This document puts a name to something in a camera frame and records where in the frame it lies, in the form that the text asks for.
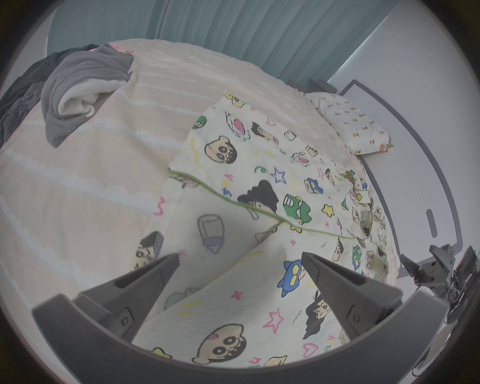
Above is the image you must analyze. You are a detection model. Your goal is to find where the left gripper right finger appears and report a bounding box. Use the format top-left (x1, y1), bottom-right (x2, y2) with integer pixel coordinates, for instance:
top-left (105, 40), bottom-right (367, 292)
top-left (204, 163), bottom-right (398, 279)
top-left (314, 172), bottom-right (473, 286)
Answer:
top-left (301, 251), bottom-right (403, 342)

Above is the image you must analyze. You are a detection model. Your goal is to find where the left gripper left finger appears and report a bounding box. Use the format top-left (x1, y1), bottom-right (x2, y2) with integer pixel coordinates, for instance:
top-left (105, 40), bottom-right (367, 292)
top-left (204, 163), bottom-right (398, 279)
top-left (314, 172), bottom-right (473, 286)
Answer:
top-left (77, 253), bottom-right (180, 343)

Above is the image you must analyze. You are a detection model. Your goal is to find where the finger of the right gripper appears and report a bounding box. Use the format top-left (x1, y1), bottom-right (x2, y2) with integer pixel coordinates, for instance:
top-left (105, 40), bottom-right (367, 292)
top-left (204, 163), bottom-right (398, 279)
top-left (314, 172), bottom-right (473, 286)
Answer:
top-left (400, 254), bottom-right (421, 279)

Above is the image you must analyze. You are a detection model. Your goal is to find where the white printed pyjama top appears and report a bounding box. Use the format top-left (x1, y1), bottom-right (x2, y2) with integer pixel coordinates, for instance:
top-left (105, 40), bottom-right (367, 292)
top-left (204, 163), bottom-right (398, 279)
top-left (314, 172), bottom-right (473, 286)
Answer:
top-left (133, 93), bottom-right (400, 366)

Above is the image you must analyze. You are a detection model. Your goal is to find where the bed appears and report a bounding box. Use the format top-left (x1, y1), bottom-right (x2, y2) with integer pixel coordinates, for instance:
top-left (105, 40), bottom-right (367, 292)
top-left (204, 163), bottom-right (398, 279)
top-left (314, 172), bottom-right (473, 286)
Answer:
top-left (0, 37), bottom-right (464, 366)

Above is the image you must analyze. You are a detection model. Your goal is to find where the white printed pillow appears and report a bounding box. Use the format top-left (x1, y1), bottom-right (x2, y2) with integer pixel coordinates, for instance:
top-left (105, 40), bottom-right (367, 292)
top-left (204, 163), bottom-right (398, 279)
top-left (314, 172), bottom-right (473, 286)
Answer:
top-left (304, 92), bottom-right (394, 155)

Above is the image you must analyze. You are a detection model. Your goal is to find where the grey sweatshirt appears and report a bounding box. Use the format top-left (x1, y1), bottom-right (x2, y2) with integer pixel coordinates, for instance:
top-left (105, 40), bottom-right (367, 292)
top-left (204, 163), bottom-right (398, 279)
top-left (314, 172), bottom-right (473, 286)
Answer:
top-left (40, 44), bottom-right (135, 149)

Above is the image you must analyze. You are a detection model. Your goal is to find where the black garment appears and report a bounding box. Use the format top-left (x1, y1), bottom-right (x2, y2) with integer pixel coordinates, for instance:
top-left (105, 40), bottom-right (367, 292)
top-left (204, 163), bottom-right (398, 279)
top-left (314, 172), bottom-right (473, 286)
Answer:
top-left (7, 44), bottom-right (100, 98)

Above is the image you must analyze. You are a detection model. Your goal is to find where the blue-green curtain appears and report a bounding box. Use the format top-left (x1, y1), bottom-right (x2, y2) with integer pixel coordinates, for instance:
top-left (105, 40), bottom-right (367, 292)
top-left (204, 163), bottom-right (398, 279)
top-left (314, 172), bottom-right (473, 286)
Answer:
top-left (157, 0), bottom-right (394, 91)
top-left (47, 0), bottom-right (166, 47)

